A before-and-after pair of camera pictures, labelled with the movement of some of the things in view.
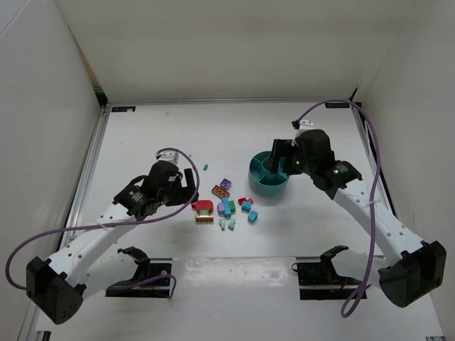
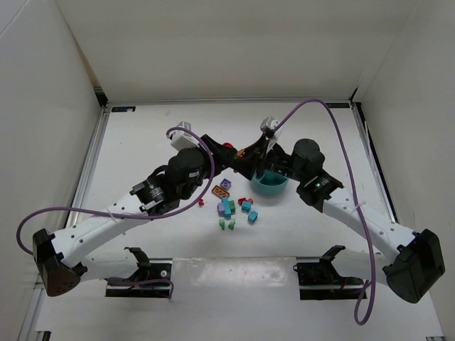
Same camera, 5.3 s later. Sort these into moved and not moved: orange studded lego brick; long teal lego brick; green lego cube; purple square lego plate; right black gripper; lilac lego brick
Moved: right black gripper; orange studded lego brick
Not moved: lilac lego brick; purple square lego plate; long teal lego brick; green lego cube
